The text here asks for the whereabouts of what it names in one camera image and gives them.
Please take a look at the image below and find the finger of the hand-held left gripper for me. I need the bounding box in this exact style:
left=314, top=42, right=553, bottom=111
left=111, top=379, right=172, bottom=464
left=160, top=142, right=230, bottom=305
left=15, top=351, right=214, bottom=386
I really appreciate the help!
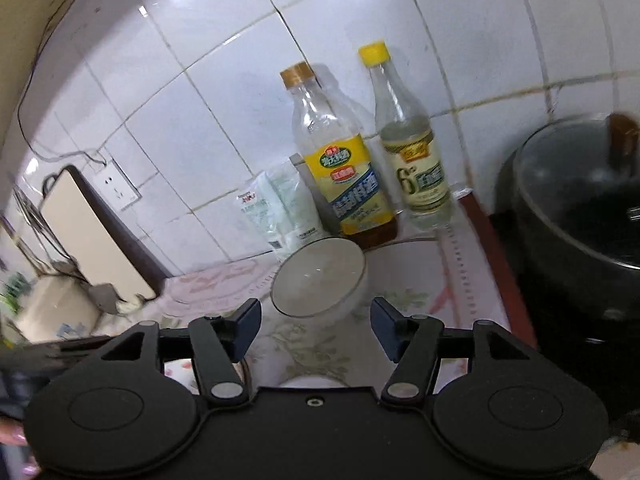
left=45, top=335, right=121, bottom=361

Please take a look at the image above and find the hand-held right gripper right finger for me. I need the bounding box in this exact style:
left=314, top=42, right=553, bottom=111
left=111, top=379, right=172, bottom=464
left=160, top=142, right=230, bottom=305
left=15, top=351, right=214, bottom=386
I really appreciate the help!
left=371, top=297, right=531, bottom=405

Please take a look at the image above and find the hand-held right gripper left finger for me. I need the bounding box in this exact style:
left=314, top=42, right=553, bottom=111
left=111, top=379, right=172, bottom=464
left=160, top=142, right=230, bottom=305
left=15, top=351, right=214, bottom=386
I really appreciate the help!
left=102, top=298, right=262, bottom=406

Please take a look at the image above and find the white ribbed bowl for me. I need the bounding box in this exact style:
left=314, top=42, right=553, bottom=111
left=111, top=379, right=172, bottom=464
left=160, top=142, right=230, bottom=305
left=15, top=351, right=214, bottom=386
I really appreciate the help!
left=277, top=374, right=353, bottom=391
left=270, top=237, right=369, bottom=319

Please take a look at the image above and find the white rabbit carrot plate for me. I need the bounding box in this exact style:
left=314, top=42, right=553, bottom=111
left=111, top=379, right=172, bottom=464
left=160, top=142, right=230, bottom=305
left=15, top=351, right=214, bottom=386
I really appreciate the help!
left=162, top=356, right=252, bottom=391

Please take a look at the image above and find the person's left hand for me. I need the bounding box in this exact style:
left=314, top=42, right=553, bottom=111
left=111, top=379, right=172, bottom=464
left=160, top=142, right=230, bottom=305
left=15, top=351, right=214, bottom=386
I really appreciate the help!
left=0, top=410, right=42, bottom=480

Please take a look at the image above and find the cream rice cooker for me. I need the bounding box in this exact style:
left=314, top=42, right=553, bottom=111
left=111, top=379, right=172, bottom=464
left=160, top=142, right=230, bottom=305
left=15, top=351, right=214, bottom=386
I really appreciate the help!
left=15, top=274, right=102, bottom=344

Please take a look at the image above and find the floral tablecloth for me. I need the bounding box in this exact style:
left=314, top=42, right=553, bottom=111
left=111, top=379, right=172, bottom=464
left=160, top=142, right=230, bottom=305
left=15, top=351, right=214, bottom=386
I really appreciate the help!
left=100, top=220, right=511, bottom=392

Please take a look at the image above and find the cream cutting board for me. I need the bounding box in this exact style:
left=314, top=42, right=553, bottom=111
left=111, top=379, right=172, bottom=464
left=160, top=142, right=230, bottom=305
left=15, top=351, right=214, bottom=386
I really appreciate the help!
left=40, top=164, right=174, bottom=302

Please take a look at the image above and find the white salt bag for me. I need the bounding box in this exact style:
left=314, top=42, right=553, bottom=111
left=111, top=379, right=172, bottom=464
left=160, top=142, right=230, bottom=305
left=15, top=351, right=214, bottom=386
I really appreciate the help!
left=238, top=162, right=324, bottom=261

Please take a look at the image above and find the brown cap cooking wine bottle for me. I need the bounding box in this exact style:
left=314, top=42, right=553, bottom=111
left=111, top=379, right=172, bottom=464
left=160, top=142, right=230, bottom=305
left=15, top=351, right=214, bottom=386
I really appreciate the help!
left=279, top=62, right=399, bottom=249

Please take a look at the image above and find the yellow cap vinegar bottle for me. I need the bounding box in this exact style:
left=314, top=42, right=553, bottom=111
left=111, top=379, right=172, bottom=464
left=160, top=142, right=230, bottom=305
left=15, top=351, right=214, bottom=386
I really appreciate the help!
left=358, top=42, right=456, bottom=231

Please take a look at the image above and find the black cooking pot with lid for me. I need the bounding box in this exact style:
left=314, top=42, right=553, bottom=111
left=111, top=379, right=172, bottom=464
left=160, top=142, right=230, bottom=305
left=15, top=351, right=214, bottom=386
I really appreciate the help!
left=492, top=112, right=640, bottom=286

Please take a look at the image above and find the white wall socket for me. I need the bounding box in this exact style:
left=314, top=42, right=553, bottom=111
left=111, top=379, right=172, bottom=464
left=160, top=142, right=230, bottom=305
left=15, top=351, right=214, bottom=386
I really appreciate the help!
left=94, top=159, right=142, bottom=212

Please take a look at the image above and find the black power cable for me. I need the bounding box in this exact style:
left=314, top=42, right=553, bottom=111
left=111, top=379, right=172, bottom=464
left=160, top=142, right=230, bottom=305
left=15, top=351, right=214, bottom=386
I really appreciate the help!
left=16, top=0, right=109, bottom=167

